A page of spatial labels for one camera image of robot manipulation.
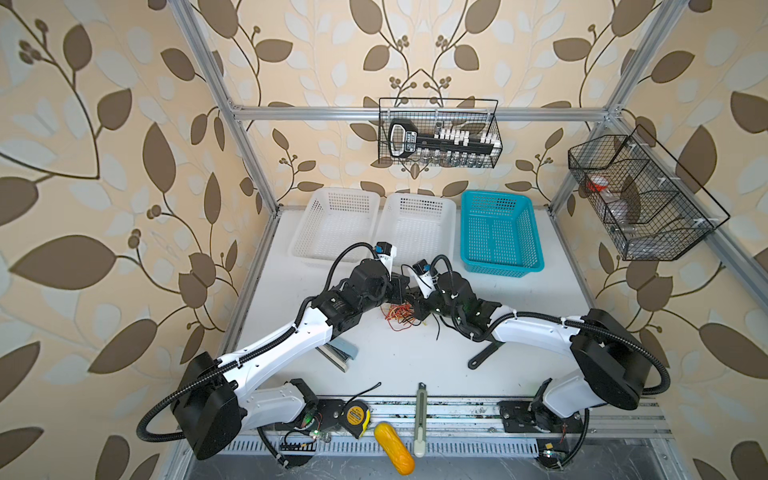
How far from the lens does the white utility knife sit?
0.71 meters

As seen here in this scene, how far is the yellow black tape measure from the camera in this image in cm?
72

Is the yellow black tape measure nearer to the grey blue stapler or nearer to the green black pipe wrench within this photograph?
the grey blue stapler

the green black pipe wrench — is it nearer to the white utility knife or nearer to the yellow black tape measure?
the white utility knife

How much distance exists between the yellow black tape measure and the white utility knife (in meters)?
0.13
